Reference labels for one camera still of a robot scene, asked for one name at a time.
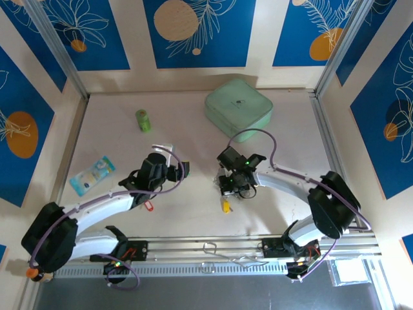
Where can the yellow key tag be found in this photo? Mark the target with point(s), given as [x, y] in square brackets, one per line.
[226, 206]

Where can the red key tag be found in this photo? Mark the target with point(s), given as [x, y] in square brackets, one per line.
[150, 207]

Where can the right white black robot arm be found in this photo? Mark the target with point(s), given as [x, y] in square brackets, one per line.
[284, 184]

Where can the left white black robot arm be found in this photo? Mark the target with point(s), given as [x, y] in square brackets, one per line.
[96, 210]

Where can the green bottle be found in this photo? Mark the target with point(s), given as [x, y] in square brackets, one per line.
[143, 121]

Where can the blue tissue packet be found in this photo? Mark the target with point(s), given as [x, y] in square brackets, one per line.
[87, 181]

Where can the mint green zip case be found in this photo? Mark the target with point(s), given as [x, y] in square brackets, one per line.
[238, 103]

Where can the clear plastic bag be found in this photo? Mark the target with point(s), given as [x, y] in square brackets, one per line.
[350, 272]

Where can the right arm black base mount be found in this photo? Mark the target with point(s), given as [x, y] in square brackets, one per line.
[271, 248]

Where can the aluminium extrusion rail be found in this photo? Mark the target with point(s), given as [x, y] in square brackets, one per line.
[180, 247]

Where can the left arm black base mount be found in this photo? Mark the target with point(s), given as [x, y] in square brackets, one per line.
[138, 250]

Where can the aluminium side rail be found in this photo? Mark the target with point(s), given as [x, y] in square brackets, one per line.
[66, 168]
[326, 129]

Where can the aluminium upright post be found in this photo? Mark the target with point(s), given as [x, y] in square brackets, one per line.
[59, 48]
[343, 48]

